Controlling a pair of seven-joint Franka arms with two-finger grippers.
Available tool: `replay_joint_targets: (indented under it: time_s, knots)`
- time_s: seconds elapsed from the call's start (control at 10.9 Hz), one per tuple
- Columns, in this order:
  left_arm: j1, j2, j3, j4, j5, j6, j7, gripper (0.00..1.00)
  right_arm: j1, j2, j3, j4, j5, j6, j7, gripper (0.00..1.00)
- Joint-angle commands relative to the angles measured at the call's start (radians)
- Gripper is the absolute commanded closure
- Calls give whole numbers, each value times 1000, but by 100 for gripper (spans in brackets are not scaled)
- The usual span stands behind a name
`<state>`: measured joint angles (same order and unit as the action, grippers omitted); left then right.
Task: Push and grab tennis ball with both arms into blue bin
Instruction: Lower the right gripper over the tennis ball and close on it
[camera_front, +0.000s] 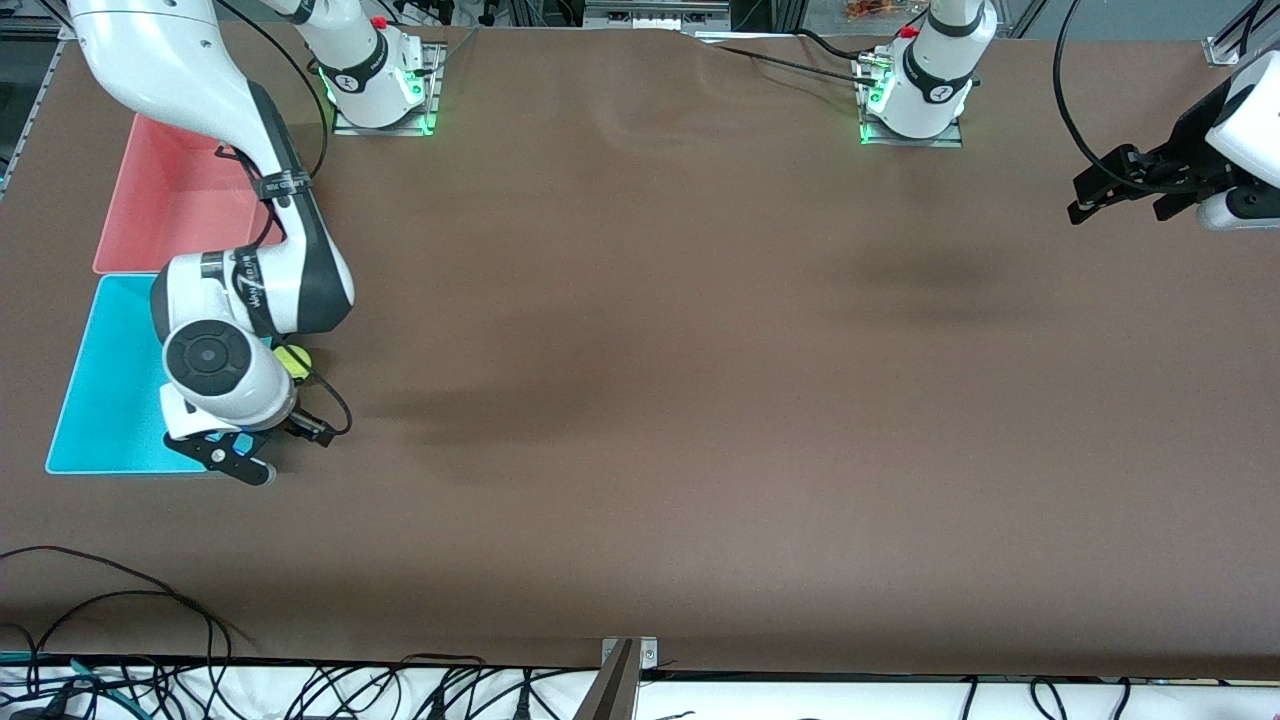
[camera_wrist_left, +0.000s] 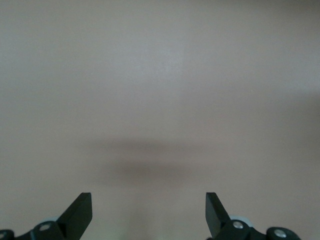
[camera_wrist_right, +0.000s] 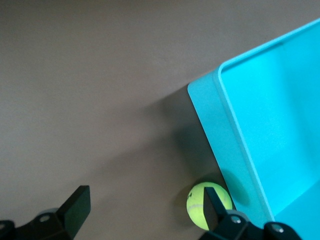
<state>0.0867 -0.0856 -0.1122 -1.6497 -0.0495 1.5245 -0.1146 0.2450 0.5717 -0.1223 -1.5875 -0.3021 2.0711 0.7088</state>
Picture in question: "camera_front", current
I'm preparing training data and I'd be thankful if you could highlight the blue plastic bin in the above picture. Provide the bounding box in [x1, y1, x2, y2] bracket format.
[45, 274, 276, 476]

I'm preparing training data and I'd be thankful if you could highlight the pink plastic bin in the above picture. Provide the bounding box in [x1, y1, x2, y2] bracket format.
[93, 113, 286, 276]

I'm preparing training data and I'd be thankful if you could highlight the grey metal bar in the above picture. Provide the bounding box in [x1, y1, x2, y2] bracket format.
[572, 640, 641, 720]

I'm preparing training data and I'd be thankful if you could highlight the grey metal box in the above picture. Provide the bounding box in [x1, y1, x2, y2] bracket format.
[583, 0, 731, 31]

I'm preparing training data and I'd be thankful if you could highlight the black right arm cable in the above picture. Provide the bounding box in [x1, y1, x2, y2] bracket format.
[300, 370, 354, 437]
[215, 0, 331, 181]

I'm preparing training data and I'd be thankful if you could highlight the aluminium frame corner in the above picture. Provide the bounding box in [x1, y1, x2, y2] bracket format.
[1205, 0, 1280, 67]

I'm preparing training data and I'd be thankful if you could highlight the black looped cable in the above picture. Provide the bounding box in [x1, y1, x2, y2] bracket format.
[0, 545, 259, 701]
[20, 590, 217, 716]

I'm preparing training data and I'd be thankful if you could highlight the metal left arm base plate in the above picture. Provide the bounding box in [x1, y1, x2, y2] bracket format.
[858, 50, 963, 148]

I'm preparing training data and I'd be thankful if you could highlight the teal cable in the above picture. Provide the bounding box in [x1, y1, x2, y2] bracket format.
[0, 652, 136, 717]

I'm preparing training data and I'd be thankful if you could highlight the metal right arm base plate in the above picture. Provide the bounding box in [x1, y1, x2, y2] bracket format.
[330, 42, 443, 137]

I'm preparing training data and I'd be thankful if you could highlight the short black table cable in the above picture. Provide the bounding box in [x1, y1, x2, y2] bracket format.
[795, 28, 873, 65]

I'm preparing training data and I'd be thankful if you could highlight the long black table cable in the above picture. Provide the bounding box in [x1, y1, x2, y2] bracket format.
[700, 40, 873, 85]

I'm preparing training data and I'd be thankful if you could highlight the aluminium frame rail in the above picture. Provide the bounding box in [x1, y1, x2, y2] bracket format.
[0, 40, 66, 201]

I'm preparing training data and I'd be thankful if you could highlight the small metal bracket plate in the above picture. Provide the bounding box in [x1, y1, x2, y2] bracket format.
[600, 637, 659, 669]

